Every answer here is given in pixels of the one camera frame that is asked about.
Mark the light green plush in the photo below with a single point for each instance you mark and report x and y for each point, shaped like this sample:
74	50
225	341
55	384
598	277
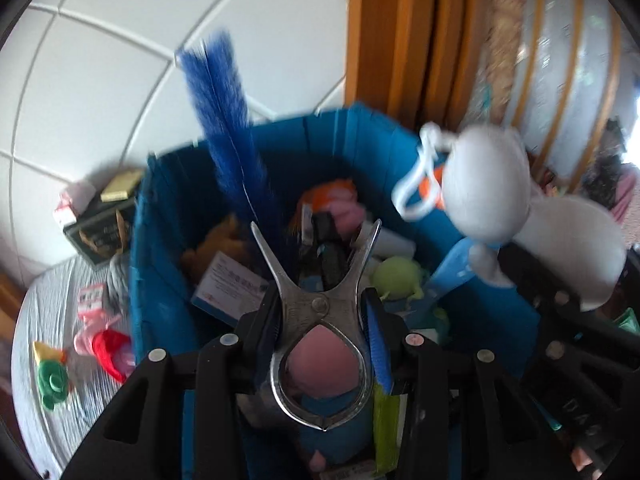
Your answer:
397	280

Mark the yellow sticky notepad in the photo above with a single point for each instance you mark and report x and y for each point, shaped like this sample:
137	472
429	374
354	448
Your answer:
121	186

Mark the pink plush with orange hair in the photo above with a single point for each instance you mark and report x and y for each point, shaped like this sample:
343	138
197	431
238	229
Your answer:
340	205

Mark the pink tissue pack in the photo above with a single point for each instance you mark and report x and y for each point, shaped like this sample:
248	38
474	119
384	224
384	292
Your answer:
72	202

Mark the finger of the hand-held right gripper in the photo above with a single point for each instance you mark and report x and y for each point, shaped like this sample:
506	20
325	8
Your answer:
560	305

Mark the blue plastic storage container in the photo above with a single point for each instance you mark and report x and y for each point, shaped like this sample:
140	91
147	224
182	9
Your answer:
165	240

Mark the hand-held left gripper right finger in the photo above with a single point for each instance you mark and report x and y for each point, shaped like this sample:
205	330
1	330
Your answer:
380	350

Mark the yellow-green gift bag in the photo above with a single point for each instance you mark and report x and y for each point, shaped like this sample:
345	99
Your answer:
385	430

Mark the silver metal clip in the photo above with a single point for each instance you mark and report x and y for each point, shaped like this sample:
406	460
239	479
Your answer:
300	305

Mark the pale gold-striped fabric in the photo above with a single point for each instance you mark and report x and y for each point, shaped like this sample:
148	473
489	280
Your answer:
575	50

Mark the green snail toy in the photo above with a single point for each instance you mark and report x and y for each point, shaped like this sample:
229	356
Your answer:
52	382

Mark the grey fluffy bunny plush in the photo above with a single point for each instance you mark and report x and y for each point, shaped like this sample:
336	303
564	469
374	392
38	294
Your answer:
120	280

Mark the rolled patterned carpet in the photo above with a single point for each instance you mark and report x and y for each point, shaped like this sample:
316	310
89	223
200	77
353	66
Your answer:
502	50

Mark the plain white box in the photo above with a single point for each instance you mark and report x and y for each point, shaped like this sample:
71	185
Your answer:
395	246

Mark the pink pig plush red dress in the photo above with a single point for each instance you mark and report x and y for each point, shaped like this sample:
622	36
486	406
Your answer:
107	350

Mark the white blue medicine box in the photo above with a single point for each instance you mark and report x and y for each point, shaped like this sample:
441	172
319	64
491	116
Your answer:
227	287

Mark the red pink carton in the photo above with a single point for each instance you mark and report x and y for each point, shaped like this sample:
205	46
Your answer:
92	300

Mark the white padded headboard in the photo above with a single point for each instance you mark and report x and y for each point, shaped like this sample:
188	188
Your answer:
125	60

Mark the white plush toy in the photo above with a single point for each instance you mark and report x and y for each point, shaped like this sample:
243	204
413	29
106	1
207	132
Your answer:
490	190

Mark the brown bear plush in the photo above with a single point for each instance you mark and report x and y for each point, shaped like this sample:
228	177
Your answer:
220	250

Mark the blue feather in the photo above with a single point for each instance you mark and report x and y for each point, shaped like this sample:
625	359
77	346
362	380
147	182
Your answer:
225	125

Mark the pink pig plush blue body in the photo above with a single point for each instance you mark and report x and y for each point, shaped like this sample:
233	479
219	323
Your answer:
320	365

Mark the wooden headboard post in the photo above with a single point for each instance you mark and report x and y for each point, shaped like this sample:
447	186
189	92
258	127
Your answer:
400	35

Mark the light blue handheld massager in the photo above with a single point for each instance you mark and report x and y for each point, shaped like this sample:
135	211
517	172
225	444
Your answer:
452	270

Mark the black gift box gold ribbon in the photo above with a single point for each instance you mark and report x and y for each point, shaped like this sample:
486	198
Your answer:
97	232

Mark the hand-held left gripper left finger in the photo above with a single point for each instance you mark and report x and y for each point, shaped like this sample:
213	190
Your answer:
250	345

